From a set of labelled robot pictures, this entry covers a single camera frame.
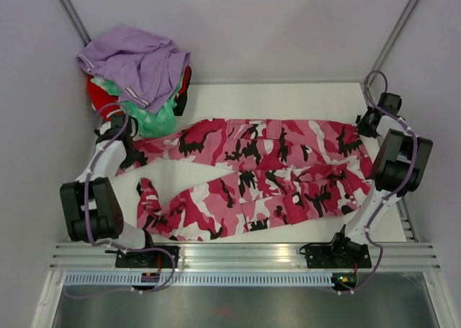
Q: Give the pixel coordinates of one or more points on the white slotted cable duct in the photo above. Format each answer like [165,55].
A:
[298,279]

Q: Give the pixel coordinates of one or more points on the pink camouflage trousers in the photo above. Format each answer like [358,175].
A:
[280,173]

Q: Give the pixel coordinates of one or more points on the aluminium corner post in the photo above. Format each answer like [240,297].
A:
[398,28]
[75,20]

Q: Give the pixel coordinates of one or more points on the black garment in pile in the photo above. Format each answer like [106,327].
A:
[181,98]

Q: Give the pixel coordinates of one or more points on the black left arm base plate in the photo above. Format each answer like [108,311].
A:
[166,258]

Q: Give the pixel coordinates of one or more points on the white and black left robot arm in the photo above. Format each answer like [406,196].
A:
[90,206]

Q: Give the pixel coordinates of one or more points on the green tie-dye garment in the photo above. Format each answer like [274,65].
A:
[150,125]

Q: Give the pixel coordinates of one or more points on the purple shirt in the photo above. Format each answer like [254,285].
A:
[146,67]

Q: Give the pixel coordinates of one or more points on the red garment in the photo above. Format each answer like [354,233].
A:
[101,100]

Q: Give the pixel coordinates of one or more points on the aluminium left corner post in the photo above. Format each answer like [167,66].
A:
[75,20]

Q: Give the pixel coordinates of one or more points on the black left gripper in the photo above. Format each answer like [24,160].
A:
[131,161]

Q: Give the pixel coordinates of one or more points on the aluminium front rail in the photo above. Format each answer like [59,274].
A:
[197,257]

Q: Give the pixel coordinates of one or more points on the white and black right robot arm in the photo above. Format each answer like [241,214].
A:
[397,170]

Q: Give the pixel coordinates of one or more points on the aluminium right corner post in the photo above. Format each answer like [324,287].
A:
[398,28]

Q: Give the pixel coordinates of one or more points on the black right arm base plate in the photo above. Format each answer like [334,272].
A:
[325,256]

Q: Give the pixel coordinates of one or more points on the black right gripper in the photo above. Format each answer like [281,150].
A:
[361,128]

